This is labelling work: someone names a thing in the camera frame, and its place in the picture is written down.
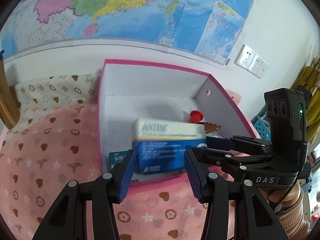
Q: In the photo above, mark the copper travel mug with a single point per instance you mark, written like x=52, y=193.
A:
x=10, y=113

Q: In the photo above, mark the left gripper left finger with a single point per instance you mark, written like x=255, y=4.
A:
x=66, y=218

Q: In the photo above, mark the pink patterned tablecloth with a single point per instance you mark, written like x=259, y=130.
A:
x=53, y=145

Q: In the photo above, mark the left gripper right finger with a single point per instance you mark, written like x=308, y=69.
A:
x=253, y=217

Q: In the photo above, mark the yellow hanging coat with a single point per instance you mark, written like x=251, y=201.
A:
x=309, y=79

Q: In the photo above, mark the white wall socket panel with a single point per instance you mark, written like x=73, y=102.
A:
x=251, y=61

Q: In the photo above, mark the blue capsule medicine box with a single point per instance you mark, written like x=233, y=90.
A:
x=160, y=144

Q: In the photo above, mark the person's right hand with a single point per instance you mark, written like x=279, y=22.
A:
x=287, y=198

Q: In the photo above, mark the pink sleeve right forearm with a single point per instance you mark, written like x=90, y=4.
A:
x=292, y=220

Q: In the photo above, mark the white blue medicine box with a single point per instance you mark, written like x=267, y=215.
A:
x=120, y=159

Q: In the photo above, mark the red plastic toy hammer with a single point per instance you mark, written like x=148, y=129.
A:
x=195, y=117

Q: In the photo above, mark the cream patterned cloth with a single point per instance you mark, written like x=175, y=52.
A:
x=39, y=97

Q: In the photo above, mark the colourful wall map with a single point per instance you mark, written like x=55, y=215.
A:
x=206, y=28

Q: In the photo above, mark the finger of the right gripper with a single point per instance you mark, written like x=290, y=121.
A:
x=227, y=161
x=246, y=145

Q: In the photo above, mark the blue perforated storage rack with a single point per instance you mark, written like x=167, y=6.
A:
x=262, y=126

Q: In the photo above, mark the pink cardboard box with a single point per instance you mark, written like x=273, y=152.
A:
x=131, y=89

